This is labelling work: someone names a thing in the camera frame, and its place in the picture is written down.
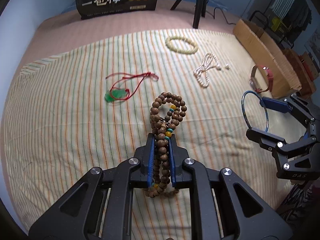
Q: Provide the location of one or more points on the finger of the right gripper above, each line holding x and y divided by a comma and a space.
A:
300, 109
265, 136

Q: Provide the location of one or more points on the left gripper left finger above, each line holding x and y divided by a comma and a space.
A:
145, 154

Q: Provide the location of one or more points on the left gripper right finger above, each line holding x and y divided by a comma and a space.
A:
179, 177

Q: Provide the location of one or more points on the red strap wristwatch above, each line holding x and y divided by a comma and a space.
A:
261, 79

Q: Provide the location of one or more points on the silver metal bangle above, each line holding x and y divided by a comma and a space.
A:
254, 111

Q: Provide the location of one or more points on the brown wooden bead mala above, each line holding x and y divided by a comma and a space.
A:
166, 113

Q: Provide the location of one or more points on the green jade red-cord pendant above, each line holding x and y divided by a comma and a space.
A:
116, 93

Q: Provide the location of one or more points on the cardboard box tray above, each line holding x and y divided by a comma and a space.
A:
289, 73

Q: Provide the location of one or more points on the black metal rack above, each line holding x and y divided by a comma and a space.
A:
274, 27

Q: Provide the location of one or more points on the tan bed sheet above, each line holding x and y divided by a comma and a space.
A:
68, 31

